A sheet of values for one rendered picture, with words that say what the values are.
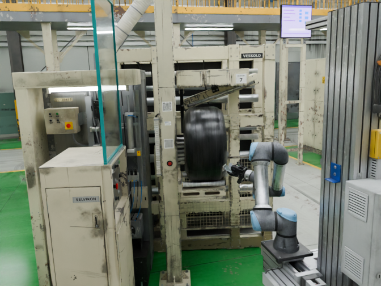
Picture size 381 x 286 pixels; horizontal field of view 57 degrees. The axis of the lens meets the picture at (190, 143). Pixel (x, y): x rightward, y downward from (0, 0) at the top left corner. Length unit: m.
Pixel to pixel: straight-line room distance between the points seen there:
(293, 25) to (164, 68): 4.24
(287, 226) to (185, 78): 1.48
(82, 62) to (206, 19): 4.84
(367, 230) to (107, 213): 1.33
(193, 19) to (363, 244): 7.12
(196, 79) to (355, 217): 1.72
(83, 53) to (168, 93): 9.20
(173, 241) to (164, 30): 1.67
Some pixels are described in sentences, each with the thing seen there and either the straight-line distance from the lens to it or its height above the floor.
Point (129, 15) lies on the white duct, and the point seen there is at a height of 2.23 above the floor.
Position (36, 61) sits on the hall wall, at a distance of 11.89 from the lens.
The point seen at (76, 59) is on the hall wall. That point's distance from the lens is 11.78.
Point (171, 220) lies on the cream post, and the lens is 2.93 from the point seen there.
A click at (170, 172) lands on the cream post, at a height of 0.98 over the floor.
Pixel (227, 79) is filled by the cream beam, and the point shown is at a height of 1.70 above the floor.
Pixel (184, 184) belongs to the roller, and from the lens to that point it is 2.74.
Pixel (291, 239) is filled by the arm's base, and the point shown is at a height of 0.79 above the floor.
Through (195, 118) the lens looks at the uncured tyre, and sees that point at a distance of 2.61.
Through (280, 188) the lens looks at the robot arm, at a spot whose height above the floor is 0.97.
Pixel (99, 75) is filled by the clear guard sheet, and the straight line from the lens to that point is 1.93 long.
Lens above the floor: 1.74
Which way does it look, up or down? 11 degrees down
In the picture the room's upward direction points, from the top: 2 degrees counter-clockwise
